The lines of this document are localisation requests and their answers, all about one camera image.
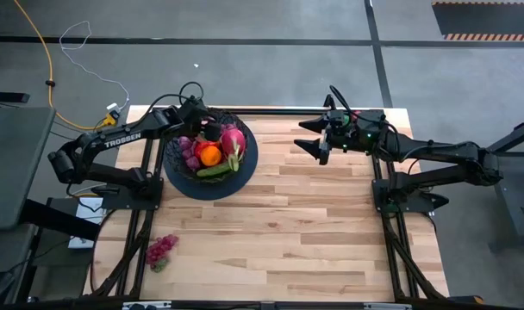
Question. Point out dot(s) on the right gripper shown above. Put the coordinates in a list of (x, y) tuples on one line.
[(361, 131)]

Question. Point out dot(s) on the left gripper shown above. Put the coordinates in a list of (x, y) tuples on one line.
[(193, 113)]

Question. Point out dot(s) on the pink dragon fruit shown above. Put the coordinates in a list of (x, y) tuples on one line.
[(234, 141)]

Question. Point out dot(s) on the orange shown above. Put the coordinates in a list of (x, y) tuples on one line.
[(210, 156)]

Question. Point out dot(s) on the large purple grape bunch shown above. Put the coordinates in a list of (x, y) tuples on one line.
[(185, 143)]

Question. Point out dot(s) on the green cucumber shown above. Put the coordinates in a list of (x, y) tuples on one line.
[(213, 171)]

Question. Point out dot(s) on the small purple grape bunch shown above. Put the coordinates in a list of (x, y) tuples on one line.
[(158, 252)]

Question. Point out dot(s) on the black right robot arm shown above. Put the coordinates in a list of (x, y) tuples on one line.
[(438, 148)]

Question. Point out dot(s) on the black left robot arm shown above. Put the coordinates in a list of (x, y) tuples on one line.
[(124, 138)]

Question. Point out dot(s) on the round dark blue mat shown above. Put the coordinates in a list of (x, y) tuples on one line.
[(201, 192)]

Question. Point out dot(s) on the yellow power plug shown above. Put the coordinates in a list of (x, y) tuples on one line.
[(111, 118)]

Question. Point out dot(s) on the white plug adapter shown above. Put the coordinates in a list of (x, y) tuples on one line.
[(112, 106)]

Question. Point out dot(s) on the black desk leg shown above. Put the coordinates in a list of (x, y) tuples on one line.
[(59, 219)]

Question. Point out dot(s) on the dark grey desk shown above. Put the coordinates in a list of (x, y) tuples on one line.
[(16, 163)]

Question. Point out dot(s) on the black hazard striped mat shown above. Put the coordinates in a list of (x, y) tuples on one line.
[(482, 19)]

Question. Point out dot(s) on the black metal stand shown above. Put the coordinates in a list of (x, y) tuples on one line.
[(509, 206)]

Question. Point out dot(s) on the black flat bar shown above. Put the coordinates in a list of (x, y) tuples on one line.
[(8, 97)]

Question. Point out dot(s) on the black aluminium table frame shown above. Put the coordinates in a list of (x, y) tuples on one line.
[(288, 111)]

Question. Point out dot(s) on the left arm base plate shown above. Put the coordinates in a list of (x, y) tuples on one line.
[(128, 202)]

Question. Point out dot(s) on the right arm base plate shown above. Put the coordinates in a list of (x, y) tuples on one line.
[(417, 202)]

